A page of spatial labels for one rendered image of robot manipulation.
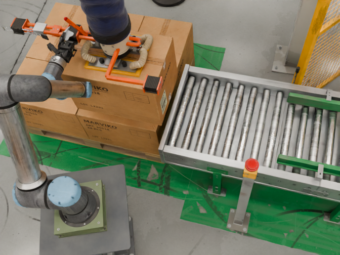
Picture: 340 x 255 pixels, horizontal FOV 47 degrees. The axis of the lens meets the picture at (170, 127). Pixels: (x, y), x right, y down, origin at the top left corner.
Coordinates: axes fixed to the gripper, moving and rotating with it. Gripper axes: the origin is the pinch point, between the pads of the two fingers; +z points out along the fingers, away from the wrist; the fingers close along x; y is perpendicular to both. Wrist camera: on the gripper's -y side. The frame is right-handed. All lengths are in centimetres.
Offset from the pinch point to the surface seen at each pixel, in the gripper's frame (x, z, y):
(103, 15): 28.9, -9.2, 32.1
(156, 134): -69, -19, 50
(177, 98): -59, 6, 59
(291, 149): -71, -8, 139
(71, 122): -80, -19, -18
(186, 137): -65, -19, 71
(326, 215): -119, -30, 175
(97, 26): 21.5, -10.1, 27.0
